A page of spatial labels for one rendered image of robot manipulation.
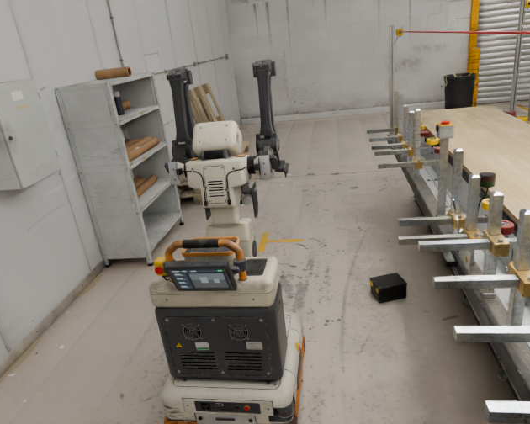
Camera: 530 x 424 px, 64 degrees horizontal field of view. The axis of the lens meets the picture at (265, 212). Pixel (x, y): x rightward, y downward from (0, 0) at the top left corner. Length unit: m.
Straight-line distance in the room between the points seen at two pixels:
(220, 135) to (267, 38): 7.61
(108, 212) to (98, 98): 0.94
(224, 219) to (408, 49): 7.89
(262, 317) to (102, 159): 2.24
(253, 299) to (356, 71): 8.04
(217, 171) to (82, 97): 1.87
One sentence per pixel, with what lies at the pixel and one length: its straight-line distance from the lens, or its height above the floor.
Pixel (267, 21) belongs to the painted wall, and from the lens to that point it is 9.52.
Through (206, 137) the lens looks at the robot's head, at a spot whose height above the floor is 1.33.
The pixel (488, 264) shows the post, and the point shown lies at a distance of 1.81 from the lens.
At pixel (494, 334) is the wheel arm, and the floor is 0.96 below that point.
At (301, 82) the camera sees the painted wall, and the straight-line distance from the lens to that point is 9.51.
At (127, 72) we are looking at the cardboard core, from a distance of 3.98.
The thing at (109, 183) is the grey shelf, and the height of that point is 0.77.
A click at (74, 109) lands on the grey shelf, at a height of 1.38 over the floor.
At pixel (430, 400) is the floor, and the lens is 2.41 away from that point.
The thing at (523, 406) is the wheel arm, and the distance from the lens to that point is 1.10.
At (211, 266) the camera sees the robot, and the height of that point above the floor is 0.94.
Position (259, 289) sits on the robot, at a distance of 1.75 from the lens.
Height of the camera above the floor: 1.72
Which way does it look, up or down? 22 degrees down
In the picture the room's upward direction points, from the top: 7 degrees counter-clockwise
